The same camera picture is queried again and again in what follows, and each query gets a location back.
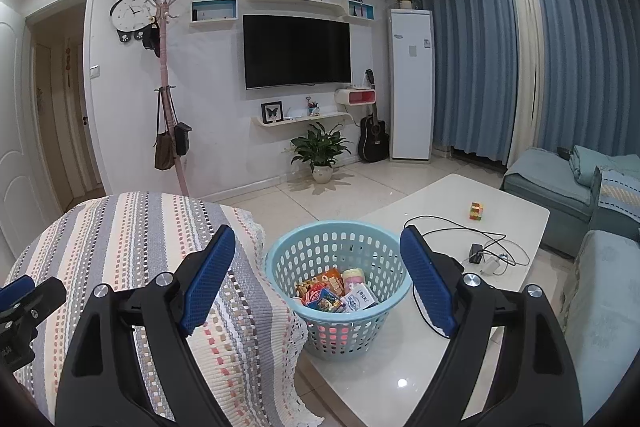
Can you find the beige curtain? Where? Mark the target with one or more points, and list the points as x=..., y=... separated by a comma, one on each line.
x=525, y=57

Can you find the green potted plant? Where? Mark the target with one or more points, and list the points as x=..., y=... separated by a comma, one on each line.
x=320, y=144

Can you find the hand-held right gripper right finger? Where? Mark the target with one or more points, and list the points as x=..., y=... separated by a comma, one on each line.
x=430, y=282

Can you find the black power adapter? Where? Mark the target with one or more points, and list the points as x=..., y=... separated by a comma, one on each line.
x=476, y=253

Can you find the blue box wall shelf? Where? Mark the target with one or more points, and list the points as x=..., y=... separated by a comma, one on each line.
x=361, y=18
x=212, y=22

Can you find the red printed box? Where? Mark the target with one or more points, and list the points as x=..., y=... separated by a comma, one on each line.
x=325, y=299

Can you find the red-orange snack packet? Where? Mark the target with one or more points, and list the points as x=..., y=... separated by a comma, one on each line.
x=327, y=333

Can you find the blue curtain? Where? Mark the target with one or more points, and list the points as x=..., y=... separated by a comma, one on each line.
x=465, y=57
x=590, y=57

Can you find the pink coat rack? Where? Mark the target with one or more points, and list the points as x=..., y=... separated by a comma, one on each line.
x=164, y=72

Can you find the light blue sofa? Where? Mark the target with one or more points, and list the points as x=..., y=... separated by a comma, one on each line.
x=540, y=192

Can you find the white plant pot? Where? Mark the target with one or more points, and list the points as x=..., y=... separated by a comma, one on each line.
x=322, y=173

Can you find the orange snack bag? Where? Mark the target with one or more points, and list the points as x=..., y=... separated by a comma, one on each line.
x=325, y=279

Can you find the red and white wall box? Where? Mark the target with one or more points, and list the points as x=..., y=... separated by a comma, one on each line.
x=355, y=97

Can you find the white charger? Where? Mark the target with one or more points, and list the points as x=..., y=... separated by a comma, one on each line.
x=492, y=267

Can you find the black television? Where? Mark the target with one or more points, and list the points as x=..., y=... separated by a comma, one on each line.
x=297, y=52

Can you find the light blue plastic basket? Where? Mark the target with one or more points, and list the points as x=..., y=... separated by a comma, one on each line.
x=345, y=352

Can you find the flower bouquet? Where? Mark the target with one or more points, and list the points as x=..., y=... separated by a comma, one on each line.
x=406, y=1

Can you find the pink and yellow roll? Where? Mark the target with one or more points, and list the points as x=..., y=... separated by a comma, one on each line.
x=352, y=279

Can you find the white printed box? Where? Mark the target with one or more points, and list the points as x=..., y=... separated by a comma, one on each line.
x=360, y=298

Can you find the white light switch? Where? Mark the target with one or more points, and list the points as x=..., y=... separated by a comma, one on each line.
x=95, y=71

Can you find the white door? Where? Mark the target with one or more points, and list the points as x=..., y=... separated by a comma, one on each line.
x=12, y=132

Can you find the crocheted sofa cover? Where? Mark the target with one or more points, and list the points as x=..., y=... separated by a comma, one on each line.
x=620, y=197

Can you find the colourful puzzle cube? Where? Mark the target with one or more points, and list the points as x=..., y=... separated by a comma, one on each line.
x=477, y=211

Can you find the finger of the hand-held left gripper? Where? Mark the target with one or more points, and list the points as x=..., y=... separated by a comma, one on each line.
x=15, y=292
x=47, y=297

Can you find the white wavy wall shelf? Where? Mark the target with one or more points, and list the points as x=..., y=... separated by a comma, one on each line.
x=300, y=119

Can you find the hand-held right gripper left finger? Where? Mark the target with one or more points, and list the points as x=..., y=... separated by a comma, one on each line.
x=207, y=279

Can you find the black shoulder bag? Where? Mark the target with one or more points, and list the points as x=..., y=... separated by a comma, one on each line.
x=182, y=139

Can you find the brown shoulder bag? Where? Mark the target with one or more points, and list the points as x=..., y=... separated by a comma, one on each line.
x=164, y=152

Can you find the panda wall clock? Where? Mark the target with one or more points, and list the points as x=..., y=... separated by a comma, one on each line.
x=131, y=14

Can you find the white standing air conditioner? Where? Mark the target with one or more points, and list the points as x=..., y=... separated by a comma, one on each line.
x=411, y=107

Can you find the folded blue blanket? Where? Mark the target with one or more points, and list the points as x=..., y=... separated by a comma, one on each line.
x=600, y=167

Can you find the black acoustic guitar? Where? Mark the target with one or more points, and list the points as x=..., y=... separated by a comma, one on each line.
x=374, y=137

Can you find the framed butterfly picture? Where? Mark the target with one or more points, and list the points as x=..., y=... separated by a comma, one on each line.
x=272, y=112

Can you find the small figurine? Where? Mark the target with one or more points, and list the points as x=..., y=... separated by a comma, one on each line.
x=313, y=107

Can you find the red hanging ornament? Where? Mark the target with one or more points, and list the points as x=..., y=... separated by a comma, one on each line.
x=67, y=67

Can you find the long white wavy shelf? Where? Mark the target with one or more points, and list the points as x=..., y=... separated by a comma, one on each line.
x=295, y=1

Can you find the black hat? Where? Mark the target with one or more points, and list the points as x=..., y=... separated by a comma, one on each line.
x=151, y=39

